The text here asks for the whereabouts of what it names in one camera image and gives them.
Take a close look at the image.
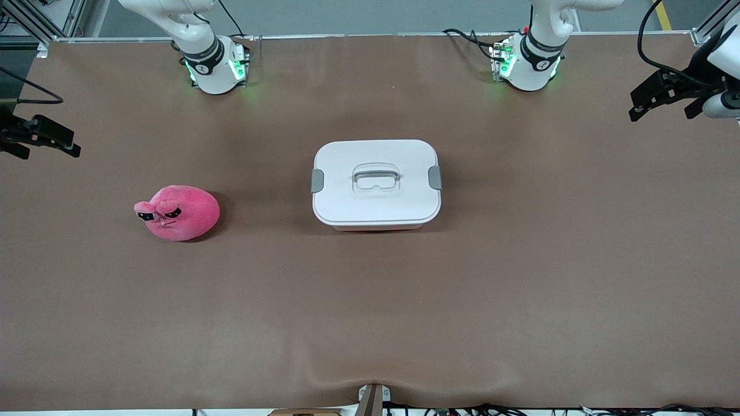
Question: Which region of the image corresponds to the pink plush toy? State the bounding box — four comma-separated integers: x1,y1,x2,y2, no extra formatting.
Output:
134,185,221,242

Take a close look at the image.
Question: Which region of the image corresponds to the white storage box base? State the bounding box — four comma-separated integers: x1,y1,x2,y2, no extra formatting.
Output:
331,221,426,232

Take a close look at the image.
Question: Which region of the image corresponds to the brown table mat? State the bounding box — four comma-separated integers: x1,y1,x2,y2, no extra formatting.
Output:
0,32,740,412

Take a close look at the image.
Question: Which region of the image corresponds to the aluminium frame profile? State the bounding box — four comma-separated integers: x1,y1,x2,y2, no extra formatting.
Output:
0,0,110,58
691,0,740,47

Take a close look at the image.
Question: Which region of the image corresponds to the right arm black wrist cable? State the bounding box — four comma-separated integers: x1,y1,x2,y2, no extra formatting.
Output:
0,65,64,106

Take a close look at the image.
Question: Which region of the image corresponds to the arm black wrist cable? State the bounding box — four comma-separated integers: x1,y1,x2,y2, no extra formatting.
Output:
0,65,64,106
638,0,726,88

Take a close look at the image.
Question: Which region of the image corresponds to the left arm black wrist cable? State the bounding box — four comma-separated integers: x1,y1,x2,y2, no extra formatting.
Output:
638,0,726,88

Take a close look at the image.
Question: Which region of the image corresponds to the left arm black base cable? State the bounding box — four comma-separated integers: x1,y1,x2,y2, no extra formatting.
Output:
442,28,506,63

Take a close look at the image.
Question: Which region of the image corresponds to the arm black base cable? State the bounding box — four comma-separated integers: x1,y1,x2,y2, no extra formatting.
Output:
217,0,250,41
442,28,506,63

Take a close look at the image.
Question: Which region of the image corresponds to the right arm black base cable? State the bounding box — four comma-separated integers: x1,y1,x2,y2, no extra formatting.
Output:
217,0,250,41

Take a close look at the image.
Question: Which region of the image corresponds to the silver table edge rail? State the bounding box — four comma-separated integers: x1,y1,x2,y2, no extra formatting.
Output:
38,32,709,44

